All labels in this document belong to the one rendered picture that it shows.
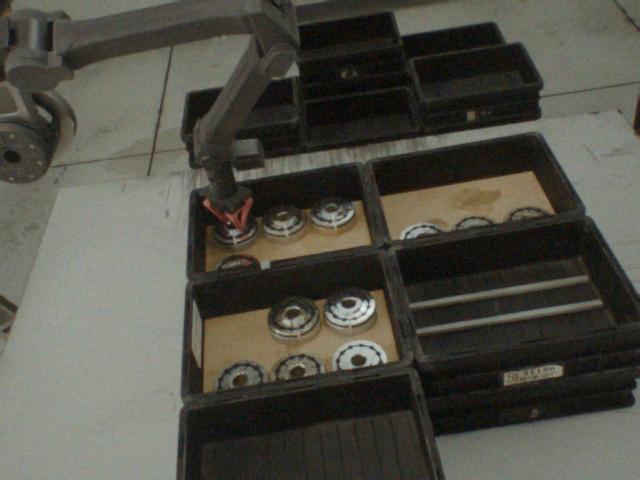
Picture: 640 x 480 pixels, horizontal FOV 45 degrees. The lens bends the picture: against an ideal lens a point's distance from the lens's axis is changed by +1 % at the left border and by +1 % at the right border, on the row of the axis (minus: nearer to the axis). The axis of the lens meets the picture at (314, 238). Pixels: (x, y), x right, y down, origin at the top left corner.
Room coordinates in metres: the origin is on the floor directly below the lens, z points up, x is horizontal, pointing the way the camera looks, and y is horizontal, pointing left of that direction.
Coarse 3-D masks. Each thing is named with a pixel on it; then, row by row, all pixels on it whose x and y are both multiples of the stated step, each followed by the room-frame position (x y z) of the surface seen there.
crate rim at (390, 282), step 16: (336, 256) 1.11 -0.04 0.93; (352, 256) 1.10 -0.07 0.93; (368, 256) 1.10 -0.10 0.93; (384, 256) 1.09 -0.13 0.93; (240, 272) 1.11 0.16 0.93; (256, 272) 1.10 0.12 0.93; (272, 272) 1.10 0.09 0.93; (384, 272) 1.04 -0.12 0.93; (192, 288) 1.09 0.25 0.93; (192, 304) 1.05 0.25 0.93; (400, 304) 0.95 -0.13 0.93; (400, 320) 0.92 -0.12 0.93; (400, 336) 0.88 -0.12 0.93; (352, 368) 0.83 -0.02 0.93; (368, 368) 0.82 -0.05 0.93; (384, 368) 0.82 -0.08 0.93; (256, 384) 0.83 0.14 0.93; (272, 384) 0.82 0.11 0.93; (288, 384) 0.82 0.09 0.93; (192, 400) 0.82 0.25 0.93
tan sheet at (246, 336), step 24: (264, 312) 1.09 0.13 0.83; (384, 312) 1.03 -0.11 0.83; (216, 336) 1.05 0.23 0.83; (240, 336) 1.04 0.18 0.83; (264, 336) 1.03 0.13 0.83; (336, 336) 0.99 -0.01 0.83; (360, 336) 0.98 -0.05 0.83; (384, 336) 0.97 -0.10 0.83; (216, 360) 0.99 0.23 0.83; (240, 360) 0.98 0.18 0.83; (264, 360) 0.97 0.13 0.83
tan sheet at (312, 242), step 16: (208, 240) 1.35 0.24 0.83; (304, 240) 1.29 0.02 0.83; (320, 240) 1.28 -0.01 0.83; (336, 240) 1.27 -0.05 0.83; (352, 240) 1.26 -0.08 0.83; (368, 240) 1.25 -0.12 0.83; (208, 256) 1.29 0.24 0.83; (224, 256) 1.28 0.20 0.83; (256, 256) 1.27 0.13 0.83; (272, 256) 1.26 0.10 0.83; (288, 256) 1.25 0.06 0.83
